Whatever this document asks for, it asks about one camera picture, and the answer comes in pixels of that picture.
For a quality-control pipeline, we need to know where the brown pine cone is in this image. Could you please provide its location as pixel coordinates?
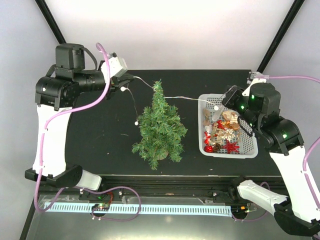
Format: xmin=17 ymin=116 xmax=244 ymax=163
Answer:
xmin=212 ymin=143 xmax=222 ymax=153

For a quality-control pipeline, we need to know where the purple cable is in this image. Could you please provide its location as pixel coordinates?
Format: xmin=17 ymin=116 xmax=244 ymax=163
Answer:
xmin=264 ymin=74 xmax=320 ymax=211
xmin=33 ymin=42 xmax=112 ymax=213

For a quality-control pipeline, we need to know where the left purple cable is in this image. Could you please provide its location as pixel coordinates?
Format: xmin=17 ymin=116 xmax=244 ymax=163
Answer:
xmin=33 ymin=42 xmax=112 ymax=213

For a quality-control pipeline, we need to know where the white plastic basket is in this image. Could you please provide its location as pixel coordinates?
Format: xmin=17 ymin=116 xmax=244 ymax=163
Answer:
xmin=198 ymin=93 xmax=258 ymax=159

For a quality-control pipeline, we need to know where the white ball light string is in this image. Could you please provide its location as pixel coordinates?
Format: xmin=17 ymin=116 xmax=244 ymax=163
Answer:
xmin=119 ymin=76 xmax=221 ymax=126

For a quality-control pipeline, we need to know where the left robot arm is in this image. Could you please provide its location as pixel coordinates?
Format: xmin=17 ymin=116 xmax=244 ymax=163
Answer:
xmin=24 ymin=43 xmax=130 ymax=200

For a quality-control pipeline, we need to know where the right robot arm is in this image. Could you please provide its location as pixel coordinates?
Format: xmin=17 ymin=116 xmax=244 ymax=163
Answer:
xmin=222 ymin=82 xmax=320 ymax=237

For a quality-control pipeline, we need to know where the small green christmas tree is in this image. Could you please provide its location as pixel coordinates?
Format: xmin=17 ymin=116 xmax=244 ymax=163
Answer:
xmin=132 ymin=81 xmax=188 ymax=170

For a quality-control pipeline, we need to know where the red ribbon bow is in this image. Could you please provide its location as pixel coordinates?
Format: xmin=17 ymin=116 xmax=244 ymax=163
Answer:
xmin=203 ymin=131 xmax=212 ymax=146

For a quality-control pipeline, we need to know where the red gift box ornament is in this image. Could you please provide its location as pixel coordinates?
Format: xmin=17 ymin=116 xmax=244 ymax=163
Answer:
xmin=204 ymin=145 xmax=214 ymax=153

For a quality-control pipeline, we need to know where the small circuit board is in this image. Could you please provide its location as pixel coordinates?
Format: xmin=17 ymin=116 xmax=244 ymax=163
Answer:
xmin=91 ymin=203 xmax=110 ymax=211

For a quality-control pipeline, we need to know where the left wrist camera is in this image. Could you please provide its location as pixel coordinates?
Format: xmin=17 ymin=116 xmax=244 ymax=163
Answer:
xmin=100 ymin=52 xmax=128 ymax=80

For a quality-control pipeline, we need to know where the white slotted cable duct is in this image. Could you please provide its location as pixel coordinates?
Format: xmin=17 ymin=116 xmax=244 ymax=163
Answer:
xmin=47 ymin=202 xmax=232 ymax=217

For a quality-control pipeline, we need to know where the red star ornament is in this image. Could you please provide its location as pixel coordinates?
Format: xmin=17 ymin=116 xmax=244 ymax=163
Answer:
xmin=222 ymin=140 xmax=240 ymax=154

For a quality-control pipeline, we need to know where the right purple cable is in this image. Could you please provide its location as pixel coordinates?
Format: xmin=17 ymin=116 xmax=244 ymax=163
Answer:
xmin=264 ymin=74 xmax=320 ymax=211

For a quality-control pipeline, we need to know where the clear battery box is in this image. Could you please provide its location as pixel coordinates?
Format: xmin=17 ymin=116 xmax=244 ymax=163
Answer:
xmin=212 ymin=85 xmax=235 ymax=122

